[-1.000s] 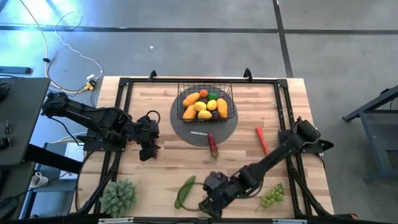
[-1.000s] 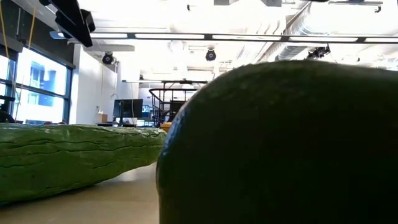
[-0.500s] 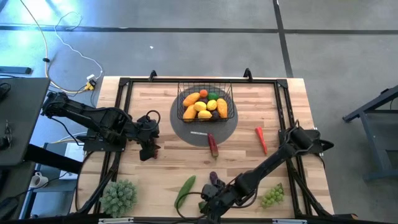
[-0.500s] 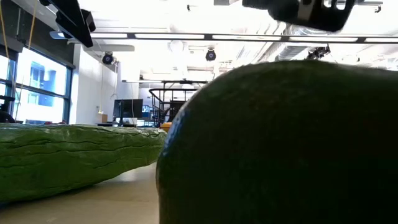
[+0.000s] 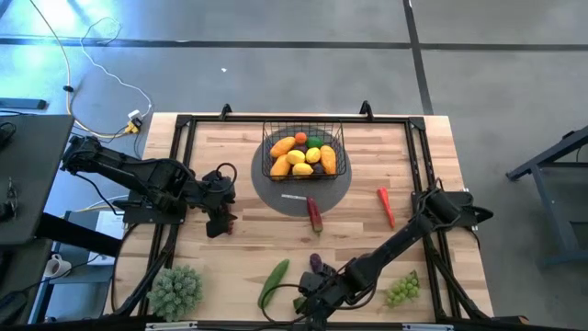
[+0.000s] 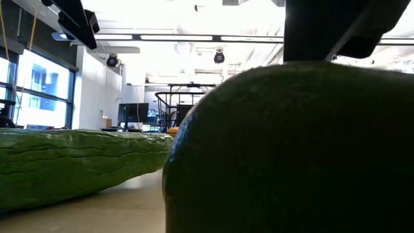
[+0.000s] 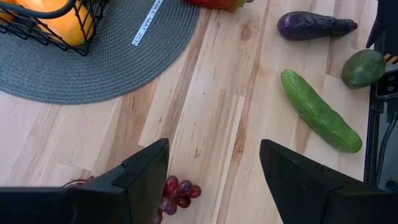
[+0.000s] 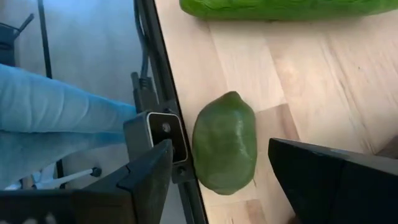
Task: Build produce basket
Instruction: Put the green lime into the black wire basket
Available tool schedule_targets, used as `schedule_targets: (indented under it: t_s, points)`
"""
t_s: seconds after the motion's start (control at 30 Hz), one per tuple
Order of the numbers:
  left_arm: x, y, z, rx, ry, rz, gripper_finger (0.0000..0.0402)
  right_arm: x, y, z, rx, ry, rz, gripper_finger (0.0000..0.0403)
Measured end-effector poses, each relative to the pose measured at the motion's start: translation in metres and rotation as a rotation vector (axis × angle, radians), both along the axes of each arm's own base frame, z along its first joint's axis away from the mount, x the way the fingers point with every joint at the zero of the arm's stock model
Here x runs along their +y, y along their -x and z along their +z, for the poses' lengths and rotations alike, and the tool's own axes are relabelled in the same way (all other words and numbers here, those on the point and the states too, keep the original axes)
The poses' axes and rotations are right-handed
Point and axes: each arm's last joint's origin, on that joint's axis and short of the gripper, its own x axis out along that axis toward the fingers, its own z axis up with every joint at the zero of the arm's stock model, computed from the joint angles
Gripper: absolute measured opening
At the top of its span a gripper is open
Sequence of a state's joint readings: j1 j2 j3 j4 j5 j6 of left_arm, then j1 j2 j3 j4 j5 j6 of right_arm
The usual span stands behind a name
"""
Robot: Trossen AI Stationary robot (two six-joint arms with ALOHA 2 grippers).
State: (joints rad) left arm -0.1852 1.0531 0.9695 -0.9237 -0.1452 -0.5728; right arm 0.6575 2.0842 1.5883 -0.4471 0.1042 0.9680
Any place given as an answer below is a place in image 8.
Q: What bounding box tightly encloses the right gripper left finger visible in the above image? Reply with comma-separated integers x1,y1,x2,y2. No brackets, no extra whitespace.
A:
83,139,174,224

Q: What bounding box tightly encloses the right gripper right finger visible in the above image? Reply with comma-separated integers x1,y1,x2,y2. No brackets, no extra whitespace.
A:
268,138,398,224

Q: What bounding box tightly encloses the dark green vegetable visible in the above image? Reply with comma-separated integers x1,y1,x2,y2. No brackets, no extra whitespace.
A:
192,90,258,196

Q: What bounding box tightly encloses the green cucumber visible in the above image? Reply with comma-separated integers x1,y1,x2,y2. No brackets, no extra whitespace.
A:
179,0,398,22

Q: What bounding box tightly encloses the white lever black knob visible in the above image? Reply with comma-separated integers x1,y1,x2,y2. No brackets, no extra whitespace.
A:
32,167,103,190

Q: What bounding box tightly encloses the person's leg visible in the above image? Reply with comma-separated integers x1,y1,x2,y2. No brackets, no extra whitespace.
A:
0,63,138,134

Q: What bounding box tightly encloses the black metal rod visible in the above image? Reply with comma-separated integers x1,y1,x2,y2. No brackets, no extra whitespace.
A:
37,0,53,79

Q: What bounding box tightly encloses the small table camera box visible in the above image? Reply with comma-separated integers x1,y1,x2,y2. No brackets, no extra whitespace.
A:
123,111,189,165

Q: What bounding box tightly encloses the black camera cable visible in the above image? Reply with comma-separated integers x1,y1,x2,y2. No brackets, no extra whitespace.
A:
131,0,160,114

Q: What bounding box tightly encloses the black table frame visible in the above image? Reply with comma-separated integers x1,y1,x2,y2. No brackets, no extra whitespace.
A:
133,0,210,224

